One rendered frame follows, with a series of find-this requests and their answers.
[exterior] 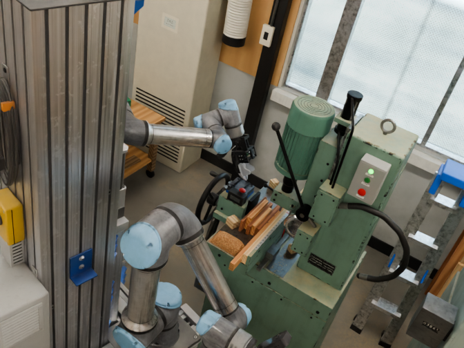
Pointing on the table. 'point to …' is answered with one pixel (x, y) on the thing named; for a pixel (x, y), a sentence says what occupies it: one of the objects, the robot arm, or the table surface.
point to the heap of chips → (227, 242)
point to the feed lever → (294, 182)
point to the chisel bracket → (283, 199)
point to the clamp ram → (253, 202)
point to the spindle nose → (287, 185)
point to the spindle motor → (304, 134)
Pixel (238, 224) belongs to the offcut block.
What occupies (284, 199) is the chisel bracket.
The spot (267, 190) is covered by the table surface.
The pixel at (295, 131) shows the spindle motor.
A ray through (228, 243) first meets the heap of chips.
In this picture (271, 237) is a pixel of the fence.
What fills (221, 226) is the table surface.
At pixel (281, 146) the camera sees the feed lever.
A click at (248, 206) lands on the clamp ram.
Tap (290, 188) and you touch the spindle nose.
